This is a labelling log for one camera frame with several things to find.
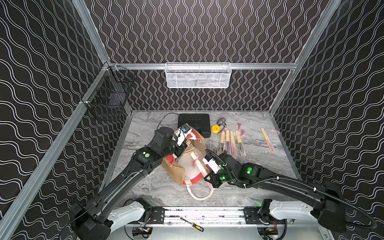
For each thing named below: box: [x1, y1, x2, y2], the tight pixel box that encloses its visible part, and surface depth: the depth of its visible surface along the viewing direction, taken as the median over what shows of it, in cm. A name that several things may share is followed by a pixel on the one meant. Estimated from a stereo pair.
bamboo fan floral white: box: [216, 129, 227, 156], surface depth 103 cm
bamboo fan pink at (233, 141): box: [230, 130, 237, 157], surface depth 104 cm
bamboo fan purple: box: [225, 129, 232, 155], surface depth 105 cm
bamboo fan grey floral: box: [235, 122, 246, 157], surface depth 105 cm
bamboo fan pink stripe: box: [260, 127, 275, 153], surface depth 105 cm
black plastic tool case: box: [177, 113, 211, 138], surface depth 109 cm
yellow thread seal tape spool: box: [211, 125, 221, 134], surface depth 109 cm
